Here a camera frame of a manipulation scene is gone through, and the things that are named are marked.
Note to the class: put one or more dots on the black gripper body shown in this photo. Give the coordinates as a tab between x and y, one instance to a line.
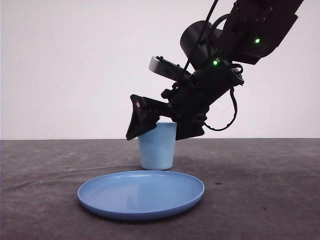
191	97

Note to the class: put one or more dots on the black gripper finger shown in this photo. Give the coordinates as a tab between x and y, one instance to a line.
189	128
145	114

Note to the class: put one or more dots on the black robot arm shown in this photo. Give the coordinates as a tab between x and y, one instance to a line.
250	31

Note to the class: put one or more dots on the light blue plastic cup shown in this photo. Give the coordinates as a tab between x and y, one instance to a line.
157	147

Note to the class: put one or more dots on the blue plastic plate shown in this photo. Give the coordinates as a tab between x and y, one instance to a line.
140	195

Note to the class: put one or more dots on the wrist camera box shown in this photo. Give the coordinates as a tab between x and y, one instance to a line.
167	69

